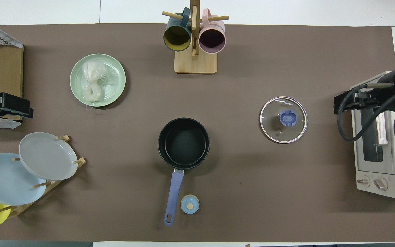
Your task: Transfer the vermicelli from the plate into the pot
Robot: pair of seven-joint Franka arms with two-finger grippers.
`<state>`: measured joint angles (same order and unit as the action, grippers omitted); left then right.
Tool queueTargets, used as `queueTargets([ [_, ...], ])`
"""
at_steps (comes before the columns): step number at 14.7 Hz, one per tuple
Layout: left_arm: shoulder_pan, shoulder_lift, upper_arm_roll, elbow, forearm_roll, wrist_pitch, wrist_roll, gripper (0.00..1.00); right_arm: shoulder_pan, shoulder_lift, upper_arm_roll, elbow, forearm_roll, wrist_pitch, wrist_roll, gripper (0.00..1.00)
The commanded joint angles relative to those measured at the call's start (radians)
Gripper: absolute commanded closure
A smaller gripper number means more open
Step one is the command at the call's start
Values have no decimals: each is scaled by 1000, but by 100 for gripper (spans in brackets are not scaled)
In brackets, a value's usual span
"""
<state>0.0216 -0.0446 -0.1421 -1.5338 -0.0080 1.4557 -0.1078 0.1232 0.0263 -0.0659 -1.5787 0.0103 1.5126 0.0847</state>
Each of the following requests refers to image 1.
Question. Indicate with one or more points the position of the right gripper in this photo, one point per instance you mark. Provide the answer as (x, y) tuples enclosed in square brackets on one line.
[(375, 99)]

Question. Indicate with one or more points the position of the glass lid blue knob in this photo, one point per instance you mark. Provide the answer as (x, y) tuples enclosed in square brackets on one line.
[(288, 118)]

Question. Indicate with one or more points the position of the translucent white vermicelli bundle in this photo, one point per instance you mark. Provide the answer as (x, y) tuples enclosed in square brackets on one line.
[(93, 80)]

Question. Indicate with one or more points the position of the grey plate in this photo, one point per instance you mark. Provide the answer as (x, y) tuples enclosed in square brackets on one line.
[(46, 156)]

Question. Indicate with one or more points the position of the light blue plate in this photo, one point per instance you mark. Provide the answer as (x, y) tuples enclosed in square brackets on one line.
[(5, 180)]

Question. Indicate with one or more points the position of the wooden plate rack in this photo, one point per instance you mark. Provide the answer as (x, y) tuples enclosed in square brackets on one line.
[(55, 185)]

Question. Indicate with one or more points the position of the pale green plate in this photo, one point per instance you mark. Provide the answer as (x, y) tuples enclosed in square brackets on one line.
[(115, 82)]

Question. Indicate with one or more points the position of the beige toaster oven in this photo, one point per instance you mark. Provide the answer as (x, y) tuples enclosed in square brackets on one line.
[(372, 164)]

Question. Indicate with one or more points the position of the brown table mat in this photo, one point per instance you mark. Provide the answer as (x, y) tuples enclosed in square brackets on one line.
[(252, 192)]

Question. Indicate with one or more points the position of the pink mug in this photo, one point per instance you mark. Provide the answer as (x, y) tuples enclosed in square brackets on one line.
[(212, 39)]

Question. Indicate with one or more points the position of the wooden mug tree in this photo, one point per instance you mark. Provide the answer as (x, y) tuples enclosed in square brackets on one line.
[(195, 63)]

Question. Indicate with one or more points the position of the dark teal mug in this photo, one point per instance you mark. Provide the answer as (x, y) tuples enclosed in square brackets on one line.
[(177, 37)]

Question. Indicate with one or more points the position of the small blue round jar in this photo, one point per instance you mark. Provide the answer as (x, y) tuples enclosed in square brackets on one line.
[(190, 204)]

